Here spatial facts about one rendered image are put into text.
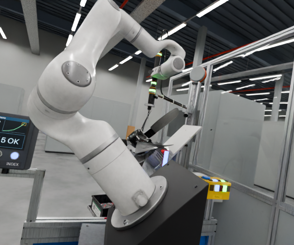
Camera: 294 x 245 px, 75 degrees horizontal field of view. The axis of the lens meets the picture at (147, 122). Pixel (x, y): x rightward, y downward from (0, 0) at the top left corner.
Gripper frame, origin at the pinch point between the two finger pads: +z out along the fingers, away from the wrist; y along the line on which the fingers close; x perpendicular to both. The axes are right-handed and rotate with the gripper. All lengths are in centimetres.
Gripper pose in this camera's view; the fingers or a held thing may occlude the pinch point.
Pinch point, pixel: (155, 76)
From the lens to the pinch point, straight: 131.1
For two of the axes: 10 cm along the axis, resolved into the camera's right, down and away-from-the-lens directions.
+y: 9.3, 1.7, 3.4
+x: 1.7, -9.9, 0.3
